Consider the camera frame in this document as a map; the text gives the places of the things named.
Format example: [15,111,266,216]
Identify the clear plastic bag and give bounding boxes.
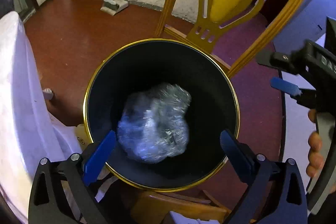
[117,84,191,164]

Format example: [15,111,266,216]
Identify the black gold-rimmed trash bin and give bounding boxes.
[83,39,240,192]

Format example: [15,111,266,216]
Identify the person's right hand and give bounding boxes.
[305,108,336,195]

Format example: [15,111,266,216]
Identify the wooden chair near bin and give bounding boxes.
[154,0,308,79]

